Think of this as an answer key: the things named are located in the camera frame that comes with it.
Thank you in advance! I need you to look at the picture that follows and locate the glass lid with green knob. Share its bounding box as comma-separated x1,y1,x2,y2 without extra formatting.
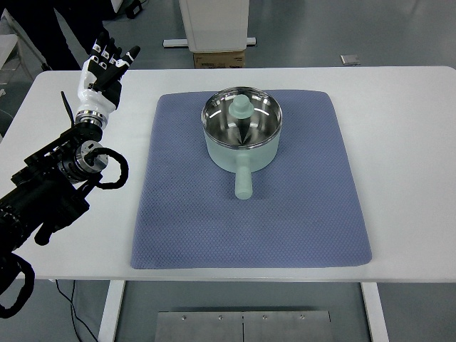
201,86,284,147

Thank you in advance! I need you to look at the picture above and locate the black floor cable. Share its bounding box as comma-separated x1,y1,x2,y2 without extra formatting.
53,279,99,342

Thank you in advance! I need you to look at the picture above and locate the blue textured mat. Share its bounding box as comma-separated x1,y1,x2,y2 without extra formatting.
128,88,373,271

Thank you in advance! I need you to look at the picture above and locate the white table leg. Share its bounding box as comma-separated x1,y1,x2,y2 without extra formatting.
360,281,390,342
98,280,126,342

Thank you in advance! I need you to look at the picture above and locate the person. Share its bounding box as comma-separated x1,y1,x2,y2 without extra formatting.
4,0,108,72

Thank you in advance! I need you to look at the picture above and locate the green pot with handle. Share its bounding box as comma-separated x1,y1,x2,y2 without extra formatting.
201,86,284,201

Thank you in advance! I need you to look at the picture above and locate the white furniture frame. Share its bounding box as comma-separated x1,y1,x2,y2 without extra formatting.
0,7,38,86

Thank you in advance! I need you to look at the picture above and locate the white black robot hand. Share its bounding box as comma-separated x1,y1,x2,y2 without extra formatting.
75,31,141,115

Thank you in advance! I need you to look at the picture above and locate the black object on floor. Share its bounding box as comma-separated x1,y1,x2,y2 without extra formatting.
121,0,144,19

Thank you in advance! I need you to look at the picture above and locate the white cabinet on base bar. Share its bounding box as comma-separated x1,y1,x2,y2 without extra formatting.
162,0,257,53

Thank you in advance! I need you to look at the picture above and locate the brown cardboard box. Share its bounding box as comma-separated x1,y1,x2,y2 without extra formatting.
192,49,247,69

